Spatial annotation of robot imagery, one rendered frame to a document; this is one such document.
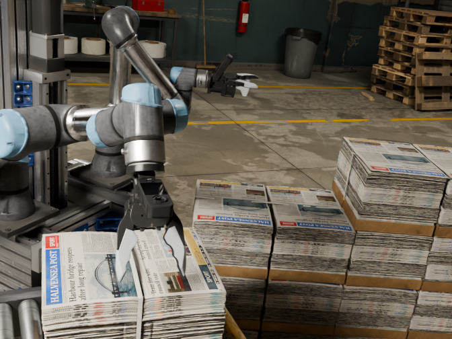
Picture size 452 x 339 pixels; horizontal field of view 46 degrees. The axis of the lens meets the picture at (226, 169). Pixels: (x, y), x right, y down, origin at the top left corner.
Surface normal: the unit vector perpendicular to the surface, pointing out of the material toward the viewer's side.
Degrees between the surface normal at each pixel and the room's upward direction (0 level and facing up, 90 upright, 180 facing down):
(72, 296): 4
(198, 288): 1
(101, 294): 2
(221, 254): 90
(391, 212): 90
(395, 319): 90
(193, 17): 90
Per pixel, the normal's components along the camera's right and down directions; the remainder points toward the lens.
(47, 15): 0.28, 0.38
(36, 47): -0.48, 0.27
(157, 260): 0.11, -0.92
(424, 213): 0.04, 0.37
